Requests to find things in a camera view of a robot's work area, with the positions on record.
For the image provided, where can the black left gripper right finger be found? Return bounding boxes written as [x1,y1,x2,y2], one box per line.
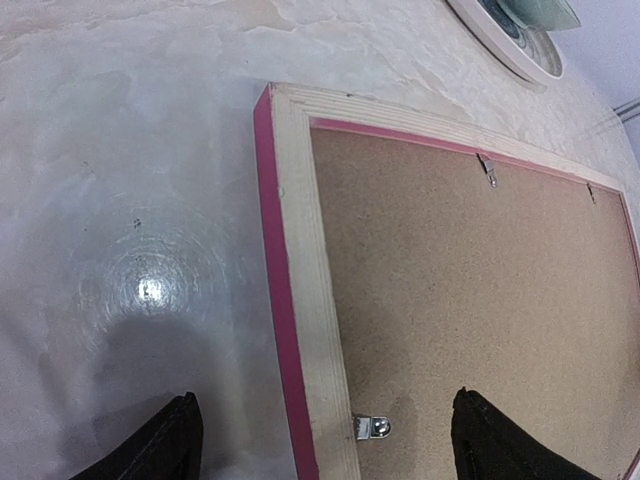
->
[451,388,595,479]

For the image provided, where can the brown backing board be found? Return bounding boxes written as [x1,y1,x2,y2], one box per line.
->
[312,130,639,479]

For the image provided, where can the wooden picture frame red edge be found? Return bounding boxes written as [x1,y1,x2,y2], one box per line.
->
[253,82,629,479]

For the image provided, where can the right aluminium corner post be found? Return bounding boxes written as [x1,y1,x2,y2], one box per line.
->
[614,97,640,124]

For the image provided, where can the white plate green rings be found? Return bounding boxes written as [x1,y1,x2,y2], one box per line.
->
[444,0,565,86]

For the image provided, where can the green ceramic bowl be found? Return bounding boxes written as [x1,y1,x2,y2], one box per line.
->
[497,0,581,31]

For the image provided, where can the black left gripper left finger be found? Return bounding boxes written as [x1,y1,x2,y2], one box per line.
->
[72,392,203,480]

